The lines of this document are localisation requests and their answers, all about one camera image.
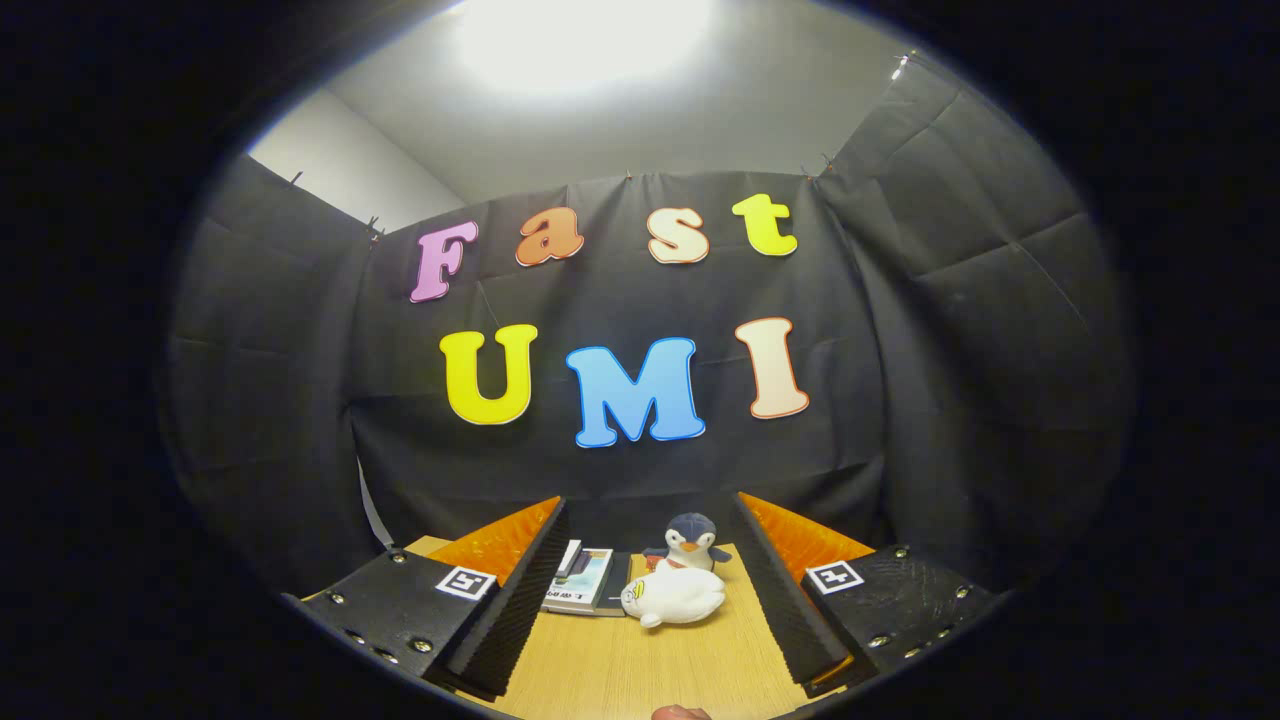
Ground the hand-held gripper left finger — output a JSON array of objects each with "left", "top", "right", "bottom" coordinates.
[{"left": 282, "top": 496, "right": 571, "bottom": 701}]

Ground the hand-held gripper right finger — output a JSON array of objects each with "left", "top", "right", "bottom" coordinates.
[{"left": 729, "top": 491, "right": 1008, "bottom": 700}]

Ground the white seal plush toy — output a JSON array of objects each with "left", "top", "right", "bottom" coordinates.
[{"left": 620, "top": 562, "right": 727, "bottom": 629}]

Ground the dark grey book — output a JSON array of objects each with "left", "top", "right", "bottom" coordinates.
[{"left": 545, "top": 552, "right": 633, "bottom": 617}]

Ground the penguin plush toy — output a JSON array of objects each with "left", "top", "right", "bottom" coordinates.
[{"left": 643, "top": 512, "right": 734, "bottom": 573}]

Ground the bright ceiling light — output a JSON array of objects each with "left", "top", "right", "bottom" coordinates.
[{"left": 450, "top": 0, "right": 716, "bottom": 96}]

